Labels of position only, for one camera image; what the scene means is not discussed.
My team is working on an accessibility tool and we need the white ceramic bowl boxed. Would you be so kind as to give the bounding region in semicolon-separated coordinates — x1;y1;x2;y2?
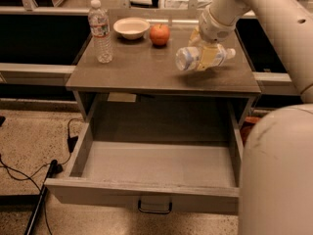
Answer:
113;18;150;40

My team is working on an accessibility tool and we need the black power adapter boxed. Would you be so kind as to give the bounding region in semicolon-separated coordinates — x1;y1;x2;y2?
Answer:
67;136;78;153

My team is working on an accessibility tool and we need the grey open top drawer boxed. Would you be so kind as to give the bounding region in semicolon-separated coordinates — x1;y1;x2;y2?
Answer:
46;98;243;214

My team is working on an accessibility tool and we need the black drawer handle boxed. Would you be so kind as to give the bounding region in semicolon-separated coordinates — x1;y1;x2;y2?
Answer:
137;199;173;215

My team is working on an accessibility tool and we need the orange backpack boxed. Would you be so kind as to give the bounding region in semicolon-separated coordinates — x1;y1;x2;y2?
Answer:
241;117;260;144

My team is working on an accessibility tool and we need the clear plastic water bottle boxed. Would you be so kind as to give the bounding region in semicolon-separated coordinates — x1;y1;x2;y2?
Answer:
88;0;113;64

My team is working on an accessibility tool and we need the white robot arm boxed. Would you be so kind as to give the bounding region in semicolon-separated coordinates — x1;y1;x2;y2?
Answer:
199;0;313;235

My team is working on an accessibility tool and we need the black power cable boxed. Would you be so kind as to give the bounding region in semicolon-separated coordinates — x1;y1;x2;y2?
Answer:
0;117;85;235

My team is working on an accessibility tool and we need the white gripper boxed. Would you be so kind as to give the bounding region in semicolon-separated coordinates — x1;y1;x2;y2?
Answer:
188;6;235;71

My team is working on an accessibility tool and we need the black pole on floor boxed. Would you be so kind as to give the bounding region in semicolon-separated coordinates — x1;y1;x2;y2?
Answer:
23;160;58;235

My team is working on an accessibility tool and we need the red apple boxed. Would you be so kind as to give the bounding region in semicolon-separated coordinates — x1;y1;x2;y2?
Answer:
150;23;170;46

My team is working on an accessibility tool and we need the grey cabinet with counter top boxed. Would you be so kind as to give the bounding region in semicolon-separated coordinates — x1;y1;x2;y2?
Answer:
67;9;260;122

